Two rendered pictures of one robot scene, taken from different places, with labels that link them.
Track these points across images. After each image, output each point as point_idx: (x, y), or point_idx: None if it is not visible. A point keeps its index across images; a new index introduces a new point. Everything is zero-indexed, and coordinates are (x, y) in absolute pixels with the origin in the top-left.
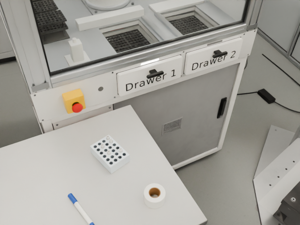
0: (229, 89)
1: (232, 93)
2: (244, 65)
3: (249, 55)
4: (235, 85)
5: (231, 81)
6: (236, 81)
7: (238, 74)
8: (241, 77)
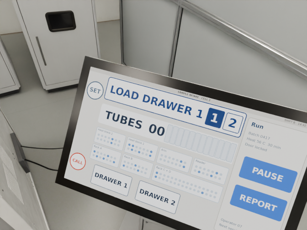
0: (5, 229)
1: (18, 229)
2: (6, 206)
3: (0, 197)
4: (14, 223)
5: (1, 223)
6: (10, 221)
7: (3, 216)
8: (16, 215)
